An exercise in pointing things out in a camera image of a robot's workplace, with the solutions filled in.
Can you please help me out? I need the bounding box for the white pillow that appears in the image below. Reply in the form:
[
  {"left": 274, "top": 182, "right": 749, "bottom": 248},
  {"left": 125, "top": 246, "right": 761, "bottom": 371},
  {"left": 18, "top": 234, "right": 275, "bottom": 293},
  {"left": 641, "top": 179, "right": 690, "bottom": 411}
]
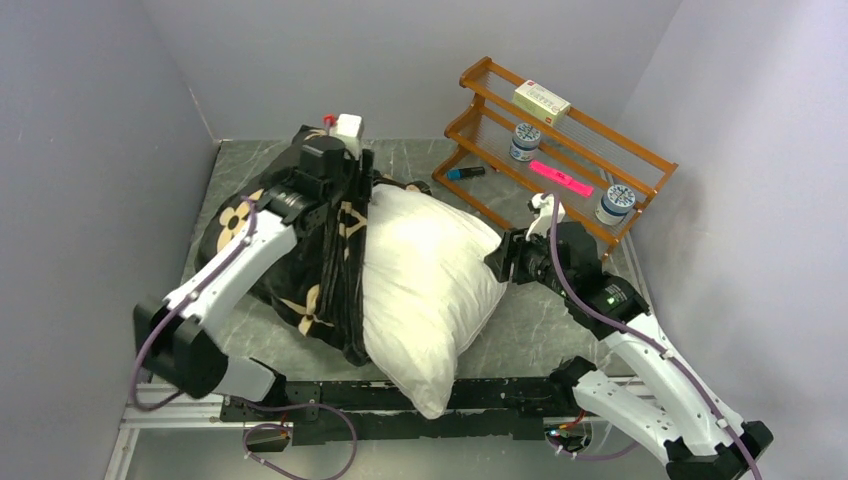
[{"left": 362, "top": 184, "right": 506, "bottom": 419}]

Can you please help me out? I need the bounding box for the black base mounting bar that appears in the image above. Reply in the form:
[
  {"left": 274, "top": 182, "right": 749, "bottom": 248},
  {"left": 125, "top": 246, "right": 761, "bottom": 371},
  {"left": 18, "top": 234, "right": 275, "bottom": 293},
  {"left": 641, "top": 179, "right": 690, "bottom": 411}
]
[{"left": 220, "top": 377, "right": 591, "bottom": 446}]

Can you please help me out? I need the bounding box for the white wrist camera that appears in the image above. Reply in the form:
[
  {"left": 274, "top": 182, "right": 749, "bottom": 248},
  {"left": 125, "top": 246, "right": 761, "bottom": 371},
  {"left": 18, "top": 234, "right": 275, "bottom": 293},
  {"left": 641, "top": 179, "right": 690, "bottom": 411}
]
[
  {"left": 323, "top": 113, "right": 364, "bottom": 158},
  {"left": 525, "top": 193, "right": 565, "bottom": 241}
]

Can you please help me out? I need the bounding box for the white cardboard box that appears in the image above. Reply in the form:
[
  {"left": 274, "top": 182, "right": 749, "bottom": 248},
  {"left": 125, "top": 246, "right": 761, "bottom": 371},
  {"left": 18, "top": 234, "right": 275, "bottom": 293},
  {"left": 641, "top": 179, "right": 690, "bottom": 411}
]
[{"left": 512, "top": 80, "right": 572, "bottom": 126}]

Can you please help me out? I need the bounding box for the blue marker pen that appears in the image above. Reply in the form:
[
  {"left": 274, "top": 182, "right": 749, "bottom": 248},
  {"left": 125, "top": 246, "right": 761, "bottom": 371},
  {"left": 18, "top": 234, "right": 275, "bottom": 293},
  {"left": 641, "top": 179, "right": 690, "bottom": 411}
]
[{"left": 445, "top": 166, "right": 486, "bottom": 181}]

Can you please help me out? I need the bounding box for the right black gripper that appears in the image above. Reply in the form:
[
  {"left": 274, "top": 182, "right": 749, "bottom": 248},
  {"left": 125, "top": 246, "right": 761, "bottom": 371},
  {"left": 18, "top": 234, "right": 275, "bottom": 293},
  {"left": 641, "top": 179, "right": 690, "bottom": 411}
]
[{"left": 484, "top": 222, "right": 574, "bottom": 298}]

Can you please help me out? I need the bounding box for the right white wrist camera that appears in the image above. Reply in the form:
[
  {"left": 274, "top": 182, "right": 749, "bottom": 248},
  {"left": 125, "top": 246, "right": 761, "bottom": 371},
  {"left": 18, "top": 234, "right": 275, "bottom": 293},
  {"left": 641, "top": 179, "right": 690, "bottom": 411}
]
[{"left": 525, "top": 193, "right": 565, "bottom": 241}]

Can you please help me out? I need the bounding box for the wooden two-tier shelf rack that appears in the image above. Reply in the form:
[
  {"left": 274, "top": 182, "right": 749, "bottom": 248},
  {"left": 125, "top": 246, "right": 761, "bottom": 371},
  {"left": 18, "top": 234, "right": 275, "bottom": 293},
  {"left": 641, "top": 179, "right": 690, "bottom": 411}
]
[{"left": 432, "top": 57, "right": 678, "bottom": 258}]

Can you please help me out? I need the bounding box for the white jar blue lid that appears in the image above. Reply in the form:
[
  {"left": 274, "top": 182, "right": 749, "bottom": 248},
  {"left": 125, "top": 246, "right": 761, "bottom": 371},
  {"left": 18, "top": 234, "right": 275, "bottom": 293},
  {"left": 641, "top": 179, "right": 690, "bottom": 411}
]
[
  {"left": 595, "top": 184, "right": 636, "bottom": 226},
  {"left": 509, "top": 123, "right": 541, "bottom": 163}
]

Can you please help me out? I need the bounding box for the pink flat plastic item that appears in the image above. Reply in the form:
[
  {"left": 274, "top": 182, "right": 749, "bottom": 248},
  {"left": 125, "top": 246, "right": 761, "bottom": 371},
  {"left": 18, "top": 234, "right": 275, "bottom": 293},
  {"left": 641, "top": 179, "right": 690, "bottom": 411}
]
[{"left": 529, "top": 160, "right": 594, "bottom": 198}]

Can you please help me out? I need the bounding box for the aluminium frame rail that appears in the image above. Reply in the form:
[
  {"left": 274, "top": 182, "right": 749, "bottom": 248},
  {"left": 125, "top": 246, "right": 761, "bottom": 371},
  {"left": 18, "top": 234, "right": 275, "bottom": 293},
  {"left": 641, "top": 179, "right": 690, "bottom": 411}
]
[{"left": 103, "top": 377, "right": 723, "bottom": 480}]

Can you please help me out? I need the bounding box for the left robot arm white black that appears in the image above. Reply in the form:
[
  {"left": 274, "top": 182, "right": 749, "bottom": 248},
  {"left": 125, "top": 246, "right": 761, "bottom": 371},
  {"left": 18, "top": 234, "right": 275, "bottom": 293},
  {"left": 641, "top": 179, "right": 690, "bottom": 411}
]
[{"left": 133, "top": 136, "right": 374, "bottom": 420}]

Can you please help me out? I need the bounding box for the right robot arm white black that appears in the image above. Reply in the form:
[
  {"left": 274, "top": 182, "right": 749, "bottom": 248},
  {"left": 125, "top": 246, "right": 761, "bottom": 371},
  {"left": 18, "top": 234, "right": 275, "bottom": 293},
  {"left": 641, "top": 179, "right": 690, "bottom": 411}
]
[{"left": 485, "top": 222, "right": 774, "bottom": 479}]

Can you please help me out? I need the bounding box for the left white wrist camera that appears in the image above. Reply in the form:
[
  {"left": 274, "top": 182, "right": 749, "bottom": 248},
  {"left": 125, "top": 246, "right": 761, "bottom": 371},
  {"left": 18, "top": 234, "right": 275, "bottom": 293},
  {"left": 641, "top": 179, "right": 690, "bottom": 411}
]
[{"left": 323, "top": 113, "right": 364, "bottom": 158}]

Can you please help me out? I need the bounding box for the black pillowcase with beige flowers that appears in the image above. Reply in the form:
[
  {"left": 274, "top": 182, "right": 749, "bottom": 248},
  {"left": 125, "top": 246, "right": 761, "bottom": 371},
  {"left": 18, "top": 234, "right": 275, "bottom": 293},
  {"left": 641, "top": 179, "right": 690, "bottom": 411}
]
[{"left": 193, "top": 125, "right": 431, "bottom": 367}]

